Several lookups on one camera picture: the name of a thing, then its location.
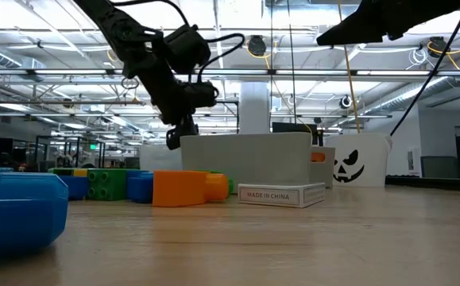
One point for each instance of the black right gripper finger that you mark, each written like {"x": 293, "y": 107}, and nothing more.
{"x": 356, "y": 32}

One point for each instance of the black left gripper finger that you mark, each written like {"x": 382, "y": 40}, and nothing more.
{"x": 173, "y": 139}
{"x": 189, "y": 127}

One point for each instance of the orange single-stud block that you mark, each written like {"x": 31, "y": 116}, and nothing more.
{"x": 174, "y": 188}

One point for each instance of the dark blue hollow brick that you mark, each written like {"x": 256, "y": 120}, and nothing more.
{"x": 140, "y": 190}
{"x": 74, "y": 188}

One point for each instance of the orange foam die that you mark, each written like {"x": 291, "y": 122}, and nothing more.
{"x": 318, "y": 157}

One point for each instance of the large blue two-stud block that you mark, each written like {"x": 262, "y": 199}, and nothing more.
{"x": 23, "y": 214}

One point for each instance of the translucent white plastic bin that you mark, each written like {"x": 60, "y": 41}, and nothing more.
{"x": 158, "y": 159}

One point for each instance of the white column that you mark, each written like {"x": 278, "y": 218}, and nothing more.
{"x": 253, "y": 107}

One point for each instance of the large grey plastic bin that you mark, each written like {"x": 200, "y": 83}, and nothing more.
{"x": 253, "y": 159}

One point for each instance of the green hollow brick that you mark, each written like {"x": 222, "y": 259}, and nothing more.
{"x": 112, "y": 184}

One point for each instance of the black metal rack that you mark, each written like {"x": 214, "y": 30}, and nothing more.
{"x": 78, "y": 153}

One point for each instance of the small yellow block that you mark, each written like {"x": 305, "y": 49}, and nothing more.
{"x": 80, "y": 173}

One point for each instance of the grey ceiling conduit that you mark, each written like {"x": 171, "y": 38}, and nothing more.
{"x": 55, "y": 102}

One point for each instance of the white jack-o'-lantern bucket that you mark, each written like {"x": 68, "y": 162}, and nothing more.
{"x": 376, "y": 159}

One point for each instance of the white grey-print card box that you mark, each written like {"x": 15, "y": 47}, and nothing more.
{"x": 313, "y": 194}

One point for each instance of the grey cabinet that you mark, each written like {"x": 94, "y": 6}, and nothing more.
{"x": 438, "y": 167}

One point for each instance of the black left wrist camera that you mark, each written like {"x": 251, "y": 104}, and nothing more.
{"x": 202, "y": 94}

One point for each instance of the black camera stand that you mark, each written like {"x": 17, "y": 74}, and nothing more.
{"x": 237, "y": 119}

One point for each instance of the silver ceiling duct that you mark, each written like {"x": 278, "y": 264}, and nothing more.
{"x": 420, "y": 91}

